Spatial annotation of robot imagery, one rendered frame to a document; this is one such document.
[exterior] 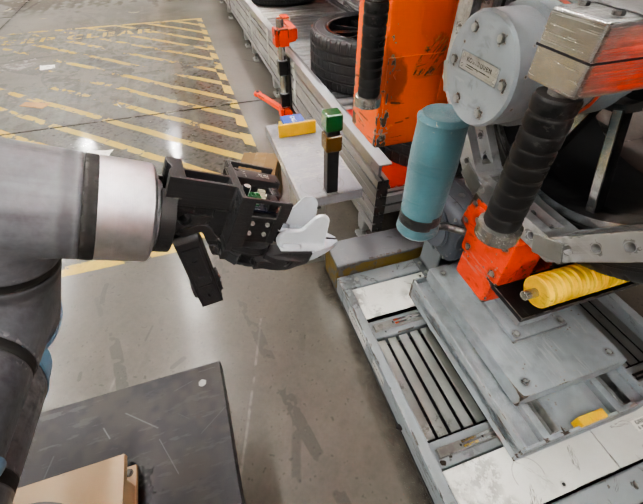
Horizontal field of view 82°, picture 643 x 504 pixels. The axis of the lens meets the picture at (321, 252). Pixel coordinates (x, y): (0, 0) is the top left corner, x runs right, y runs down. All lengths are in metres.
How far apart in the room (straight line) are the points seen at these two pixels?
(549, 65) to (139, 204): 0.33
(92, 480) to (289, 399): 0.53
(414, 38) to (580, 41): 0.64
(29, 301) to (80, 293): 1.14
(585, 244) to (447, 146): 0.25
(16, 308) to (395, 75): 0.80
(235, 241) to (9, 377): 0.20
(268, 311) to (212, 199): 0.93
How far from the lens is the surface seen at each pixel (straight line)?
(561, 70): 0.34
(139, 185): 0.33
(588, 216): 0.74
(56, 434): 0.89
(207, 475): 0.75
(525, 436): 1.02
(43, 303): 0.41
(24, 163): 0.34
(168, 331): 1.30
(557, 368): 1.04
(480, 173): 0.78
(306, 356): 1.16
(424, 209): 0.74
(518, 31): 0.49
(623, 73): 0.35
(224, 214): 0.37
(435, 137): 0.66
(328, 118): 0.84
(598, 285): 0.79
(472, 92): 0.53
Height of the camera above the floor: 1.01
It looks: 45 degrees down
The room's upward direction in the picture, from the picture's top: straight up
